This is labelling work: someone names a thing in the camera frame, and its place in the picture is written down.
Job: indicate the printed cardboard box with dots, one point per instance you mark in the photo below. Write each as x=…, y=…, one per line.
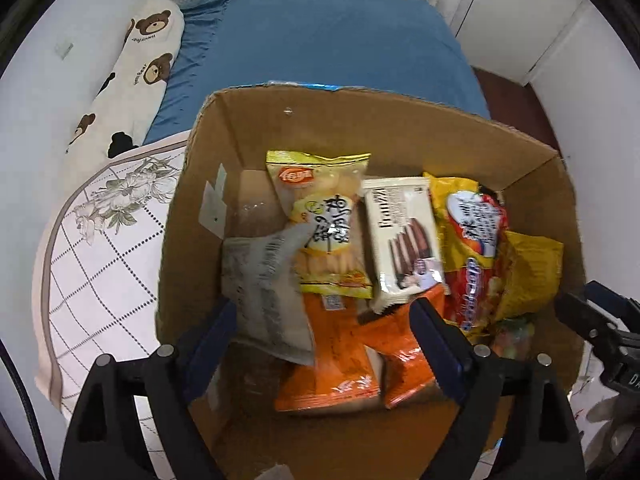
x=350, y=130

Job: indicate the person's right hand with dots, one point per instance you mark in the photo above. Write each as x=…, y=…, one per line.
x=607, y=420

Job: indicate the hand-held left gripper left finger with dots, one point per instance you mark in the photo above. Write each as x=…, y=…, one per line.
x=215, y=335

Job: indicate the puffy orange snack packet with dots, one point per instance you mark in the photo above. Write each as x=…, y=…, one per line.
x=400, y=360

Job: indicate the orange packet with white label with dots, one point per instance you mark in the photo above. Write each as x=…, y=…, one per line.
x=330, y=360

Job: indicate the colourful candy bag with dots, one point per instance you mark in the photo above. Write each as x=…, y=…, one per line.
x=515, y=335

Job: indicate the yellow instant noodle packet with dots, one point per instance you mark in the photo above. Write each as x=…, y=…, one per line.
x=465, y=240

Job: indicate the yellow rice cracker packet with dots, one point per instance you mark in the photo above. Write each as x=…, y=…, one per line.
x=320, y=195

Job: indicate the grey white snack packet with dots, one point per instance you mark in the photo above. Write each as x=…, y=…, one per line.
x=265, y=285

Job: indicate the small yellow snack packet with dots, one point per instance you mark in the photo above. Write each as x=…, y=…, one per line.
x=530, y=270

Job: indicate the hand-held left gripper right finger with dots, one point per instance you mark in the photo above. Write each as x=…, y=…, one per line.
x=440, y=347

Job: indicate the bear print pillow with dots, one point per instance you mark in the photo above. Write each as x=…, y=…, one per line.
x=145, y=55

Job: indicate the white door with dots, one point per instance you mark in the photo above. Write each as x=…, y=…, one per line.
x=515, y=20

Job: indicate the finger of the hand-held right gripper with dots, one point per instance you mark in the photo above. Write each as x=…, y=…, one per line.
x=612, y=297
x=582, y=317

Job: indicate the blue bed sheet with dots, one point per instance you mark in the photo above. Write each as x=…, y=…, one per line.
x=325, y=40

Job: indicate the white checked floral quilt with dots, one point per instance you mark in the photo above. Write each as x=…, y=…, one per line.
x=100, y=270

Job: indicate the white wafer biscuit packet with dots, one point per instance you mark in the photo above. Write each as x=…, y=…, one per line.
x=400, y=230

